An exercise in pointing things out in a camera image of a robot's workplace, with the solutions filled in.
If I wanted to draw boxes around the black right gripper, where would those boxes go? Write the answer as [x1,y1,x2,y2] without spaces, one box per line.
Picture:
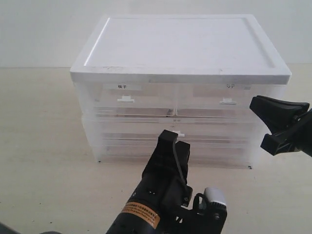
[250,95,312,156]

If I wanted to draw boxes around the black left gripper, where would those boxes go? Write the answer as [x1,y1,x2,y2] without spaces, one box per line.
[126,130,192,234]

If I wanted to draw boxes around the top right small drawer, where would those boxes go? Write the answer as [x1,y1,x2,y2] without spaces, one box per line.
[175,84,252,118]

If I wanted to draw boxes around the white translucent drawer cabinet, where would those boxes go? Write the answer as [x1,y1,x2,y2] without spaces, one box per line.
[70,14,292,170]

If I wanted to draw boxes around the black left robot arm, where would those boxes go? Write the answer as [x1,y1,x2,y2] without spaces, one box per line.
[107,130,193,234]

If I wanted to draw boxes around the top left small drawer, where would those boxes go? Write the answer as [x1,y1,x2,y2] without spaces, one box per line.
[93,83,177,116]

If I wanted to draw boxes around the small drawer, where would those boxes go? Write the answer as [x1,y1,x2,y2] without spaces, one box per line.
[175,84,252,118]
[93,83,177,116]

